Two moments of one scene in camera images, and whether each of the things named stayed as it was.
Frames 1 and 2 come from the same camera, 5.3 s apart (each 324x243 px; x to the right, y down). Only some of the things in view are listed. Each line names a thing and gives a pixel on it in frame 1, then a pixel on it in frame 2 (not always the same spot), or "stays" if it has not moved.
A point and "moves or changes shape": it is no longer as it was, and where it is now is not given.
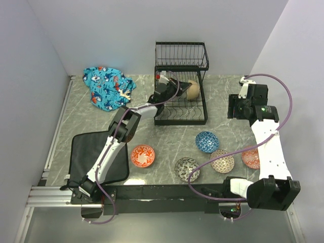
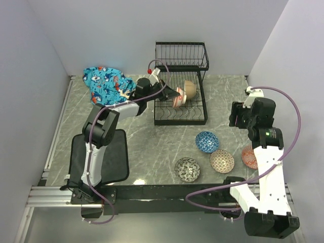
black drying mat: (86, 150) stays
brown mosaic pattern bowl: (223, 166) stays
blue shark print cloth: (110, 89) stays
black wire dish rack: (187, 61) stays
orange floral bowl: (143, 156) -> (180, 100)
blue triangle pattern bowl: (207, 142) stays
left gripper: (179, 87) -> (168, 93)
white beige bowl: (193, 91) moves or changes shape
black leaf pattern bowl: (184, 166) stays
